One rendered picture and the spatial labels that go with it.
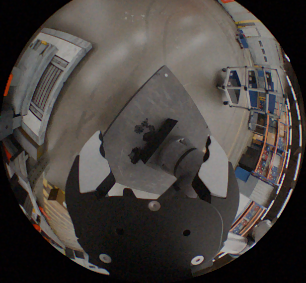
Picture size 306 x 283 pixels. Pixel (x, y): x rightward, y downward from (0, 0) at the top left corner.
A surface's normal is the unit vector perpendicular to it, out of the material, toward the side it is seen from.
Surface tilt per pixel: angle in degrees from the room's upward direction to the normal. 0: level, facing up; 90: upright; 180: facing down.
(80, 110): 0
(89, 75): 0
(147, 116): 0
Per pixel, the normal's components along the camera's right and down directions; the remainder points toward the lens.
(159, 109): 0.43, 0.25
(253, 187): -0.67, -0.56
